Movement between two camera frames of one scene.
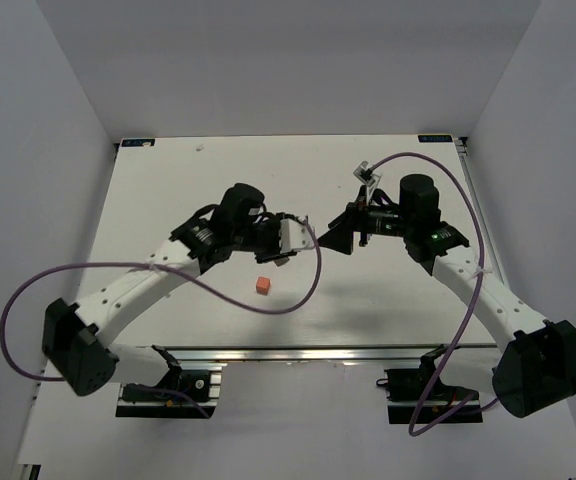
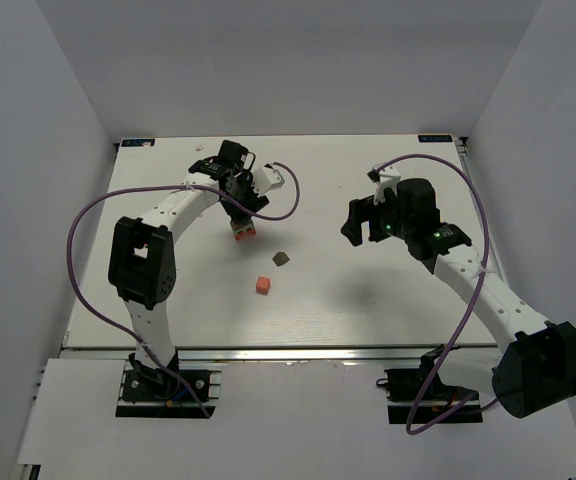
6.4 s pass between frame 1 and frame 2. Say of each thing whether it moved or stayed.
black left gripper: moved
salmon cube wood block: stayed
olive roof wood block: stayed
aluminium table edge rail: stayed
